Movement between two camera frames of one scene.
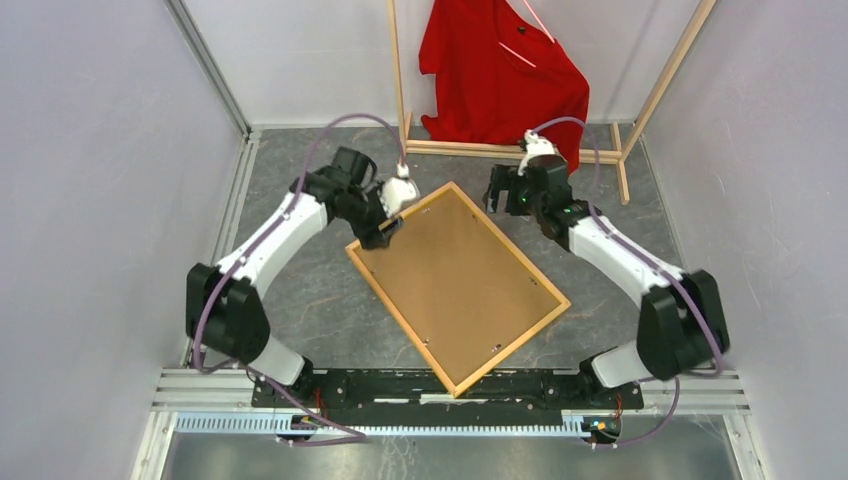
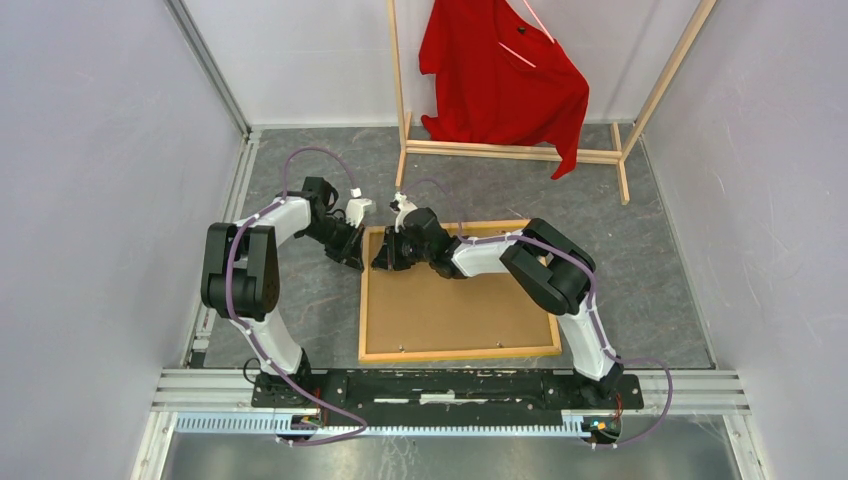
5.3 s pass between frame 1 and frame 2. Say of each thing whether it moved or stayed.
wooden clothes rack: stayed
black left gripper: moved
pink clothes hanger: stayed
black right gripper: moved
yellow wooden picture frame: moved
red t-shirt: stayed
